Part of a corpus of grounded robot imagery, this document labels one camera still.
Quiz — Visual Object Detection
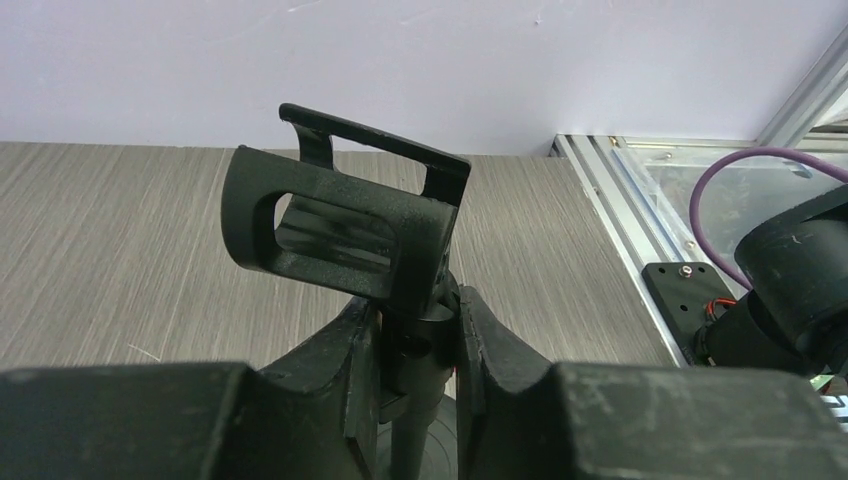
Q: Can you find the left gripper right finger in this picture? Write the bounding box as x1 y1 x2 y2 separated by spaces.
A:
457 287 847 479

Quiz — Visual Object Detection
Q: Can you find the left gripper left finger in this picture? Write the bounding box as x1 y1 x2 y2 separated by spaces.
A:
1 299 379 479

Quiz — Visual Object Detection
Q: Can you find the black mic stand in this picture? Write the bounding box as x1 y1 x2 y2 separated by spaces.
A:
221 103 471 479

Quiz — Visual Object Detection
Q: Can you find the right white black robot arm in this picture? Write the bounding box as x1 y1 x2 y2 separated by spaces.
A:
694 186 847 377

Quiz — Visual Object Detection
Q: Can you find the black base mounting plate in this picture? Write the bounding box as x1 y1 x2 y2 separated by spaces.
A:
641 262 733 366

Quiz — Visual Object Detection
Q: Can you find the right aluminium frame post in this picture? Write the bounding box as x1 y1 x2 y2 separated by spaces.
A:
755 26 847 147

